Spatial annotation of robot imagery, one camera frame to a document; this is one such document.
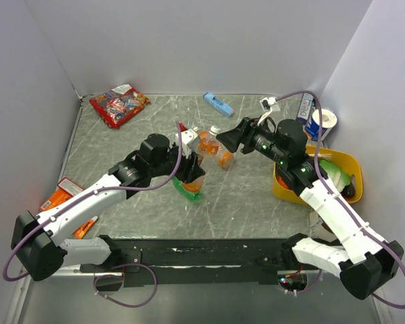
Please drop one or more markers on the toilet paper roll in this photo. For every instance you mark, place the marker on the toilet paper roll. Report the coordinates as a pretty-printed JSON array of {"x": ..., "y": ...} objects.
[{"x": 329, "y": 121}]

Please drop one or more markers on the red candy bag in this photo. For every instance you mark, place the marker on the red candy bag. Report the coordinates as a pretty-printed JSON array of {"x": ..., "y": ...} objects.
[{"x": 119, "y": 105}]

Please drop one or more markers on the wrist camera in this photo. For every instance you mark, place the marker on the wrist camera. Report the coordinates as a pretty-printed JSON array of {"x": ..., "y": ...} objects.
[
  {"x": 269, "y": 104},
  {"x": 190, "y": 140}
]

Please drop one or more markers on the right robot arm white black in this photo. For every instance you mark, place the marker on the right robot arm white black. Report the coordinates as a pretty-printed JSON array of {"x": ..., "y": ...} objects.
[{"x": 365, "y": 260}]

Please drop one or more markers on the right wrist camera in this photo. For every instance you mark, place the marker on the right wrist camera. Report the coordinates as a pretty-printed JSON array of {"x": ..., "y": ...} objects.
[{"x": 269, "y": 104}]

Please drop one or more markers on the green plastic bottle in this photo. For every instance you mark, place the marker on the green plastic bottle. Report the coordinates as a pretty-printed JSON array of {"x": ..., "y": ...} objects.
[{"x": 190, "y": 191}]

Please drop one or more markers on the green cabbage toy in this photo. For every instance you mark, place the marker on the green cabbage toy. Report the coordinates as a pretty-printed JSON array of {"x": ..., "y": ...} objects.
[{"x": 336, "y": 174}]

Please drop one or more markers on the yellow plastic basket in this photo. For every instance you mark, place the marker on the yellow plastic basket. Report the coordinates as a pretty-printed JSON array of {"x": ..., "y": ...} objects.
[{"x": 343, "y": 160}]

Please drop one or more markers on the orange utility knife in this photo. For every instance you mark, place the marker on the orange utility knife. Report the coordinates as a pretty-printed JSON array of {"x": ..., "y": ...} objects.
[{"x": 81, "y": 231}]

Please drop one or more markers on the dark eggplant toy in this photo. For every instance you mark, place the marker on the dark eggplant toy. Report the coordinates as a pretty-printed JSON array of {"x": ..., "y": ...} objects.
[{"x": 349, "y": 191}]

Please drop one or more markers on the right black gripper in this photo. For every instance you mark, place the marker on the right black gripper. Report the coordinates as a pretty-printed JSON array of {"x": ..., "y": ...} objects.
[{"x": 231, "y": 139}]

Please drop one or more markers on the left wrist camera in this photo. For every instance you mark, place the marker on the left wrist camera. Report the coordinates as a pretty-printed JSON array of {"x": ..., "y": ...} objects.
[{"x": 190, "y": 140}]

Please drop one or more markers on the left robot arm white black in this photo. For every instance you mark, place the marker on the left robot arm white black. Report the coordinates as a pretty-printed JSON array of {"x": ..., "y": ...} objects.
[{"x": 42, "y": 242}]

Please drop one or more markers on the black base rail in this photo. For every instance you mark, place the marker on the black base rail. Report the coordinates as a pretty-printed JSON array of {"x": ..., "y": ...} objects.
[{"x": 200, "y": 261}]

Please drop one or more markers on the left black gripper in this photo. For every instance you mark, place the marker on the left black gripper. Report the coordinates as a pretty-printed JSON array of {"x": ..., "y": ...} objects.
[{"x": 190, "y": 169}]

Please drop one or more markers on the orange red battery pack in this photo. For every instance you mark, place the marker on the orange red battery pack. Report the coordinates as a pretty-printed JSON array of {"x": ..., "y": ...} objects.
[{"x": 66, "y": 189}]

